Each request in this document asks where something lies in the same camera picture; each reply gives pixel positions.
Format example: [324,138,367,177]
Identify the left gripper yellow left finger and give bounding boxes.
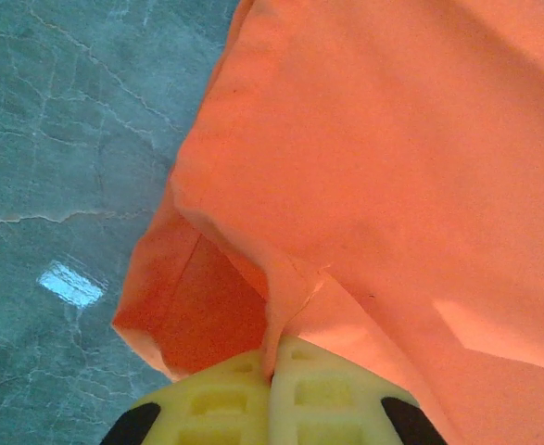
[98,348,273,445]

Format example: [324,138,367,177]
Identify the red-orange shorts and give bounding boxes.
[111,0,544,445]

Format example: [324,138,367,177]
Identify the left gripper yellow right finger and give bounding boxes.
[270,334,449,445]

